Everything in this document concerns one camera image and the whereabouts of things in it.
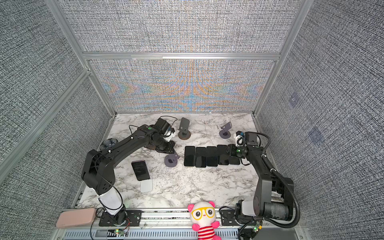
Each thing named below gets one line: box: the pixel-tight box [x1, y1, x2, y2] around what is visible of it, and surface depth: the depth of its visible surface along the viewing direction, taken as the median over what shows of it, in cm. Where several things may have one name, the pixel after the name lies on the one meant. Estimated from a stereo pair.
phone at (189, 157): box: [184, 145, 196, 167], surface depth 100 cm
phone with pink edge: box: [131, 160, 151, 181], surface depth 78 cm
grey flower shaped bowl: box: [99, 138, 119, 151], surface depth 99 cm
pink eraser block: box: [56, 207, 97, 228], surface depth 76 cm
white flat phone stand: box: [140, 179, 153, 193], surface depth 85 cm
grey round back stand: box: [219, 121, 232, 139], surface depth 108 cm
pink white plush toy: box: [187, 201, 222, 240], surface depth 69 cm
